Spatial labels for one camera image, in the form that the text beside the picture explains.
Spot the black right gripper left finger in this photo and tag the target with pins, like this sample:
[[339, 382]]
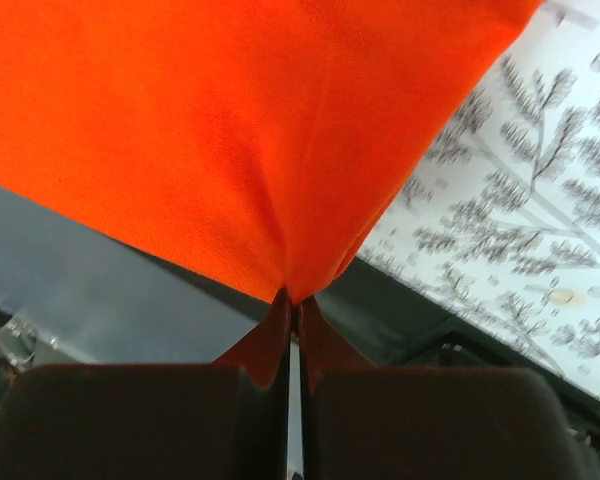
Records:
[[226, 419]]

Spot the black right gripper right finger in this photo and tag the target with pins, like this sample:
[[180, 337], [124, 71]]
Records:
[[363, 421]]

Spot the orange t shirt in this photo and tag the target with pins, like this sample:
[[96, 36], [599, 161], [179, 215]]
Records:
[[254, 142]]

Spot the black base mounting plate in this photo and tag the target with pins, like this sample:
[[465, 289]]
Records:
[[393, 325]]

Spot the floral patterned table mat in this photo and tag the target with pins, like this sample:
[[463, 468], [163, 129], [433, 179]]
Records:
[[500, 221]]

